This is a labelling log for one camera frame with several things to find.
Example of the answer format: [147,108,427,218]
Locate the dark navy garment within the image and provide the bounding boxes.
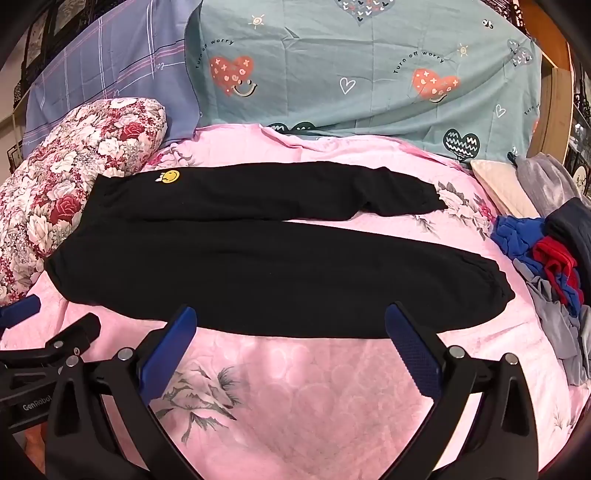
[545,198,591,282]

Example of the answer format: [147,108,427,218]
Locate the wooden headboard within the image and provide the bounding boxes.
[520,1,574,163]

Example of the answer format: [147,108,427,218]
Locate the blue plaid pillow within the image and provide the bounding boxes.
[22,0,199,156]

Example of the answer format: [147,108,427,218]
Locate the cream quilted pillow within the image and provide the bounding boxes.
[471,160,540,218]

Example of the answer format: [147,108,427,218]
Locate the framed wall pictures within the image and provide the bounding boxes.
[13,0,122,107]

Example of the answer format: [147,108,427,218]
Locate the light grey garment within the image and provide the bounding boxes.
[513,259,590,386]

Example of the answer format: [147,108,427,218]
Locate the pink floral bed sheet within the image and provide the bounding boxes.
[0,123,591,480]

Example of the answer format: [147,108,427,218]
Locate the red floral bolster pillow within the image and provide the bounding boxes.
[1,97,167,305]

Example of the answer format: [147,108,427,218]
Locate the grey velvet garment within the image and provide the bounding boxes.
[512,153,590,217]

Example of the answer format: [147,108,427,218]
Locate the teal heart print quilt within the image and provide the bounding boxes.
[184,1,542,163]

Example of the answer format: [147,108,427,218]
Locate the blue garment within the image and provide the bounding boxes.
[491,216,584,315]

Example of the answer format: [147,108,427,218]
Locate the black jogger pants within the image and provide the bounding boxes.
[45,162,514,339]

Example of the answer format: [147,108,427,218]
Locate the red garment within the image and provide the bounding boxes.
[533,236,584,308]

